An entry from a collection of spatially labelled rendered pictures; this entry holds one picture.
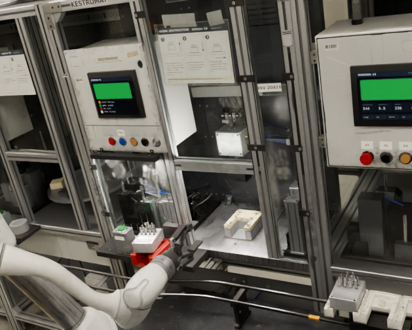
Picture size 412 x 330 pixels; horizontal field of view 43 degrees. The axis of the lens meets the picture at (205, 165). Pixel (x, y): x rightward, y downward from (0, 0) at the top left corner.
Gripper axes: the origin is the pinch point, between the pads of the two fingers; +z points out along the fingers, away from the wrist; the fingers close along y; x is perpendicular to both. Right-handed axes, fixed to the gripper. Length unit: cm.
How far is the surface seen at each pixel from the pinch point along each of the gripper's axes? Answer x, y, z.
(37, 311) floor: 181, -112, 45
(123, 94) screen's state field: 33, 51, 18
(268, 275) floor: 38, -112, 126
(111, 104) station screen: 41, 47, 18
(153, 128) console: 24.0, 35.6, 20.5
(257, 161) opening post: -20.2, 21.8, 22.5
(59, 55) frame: 66, 69, 22
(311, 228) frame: -39.0, -5.2, 21.4
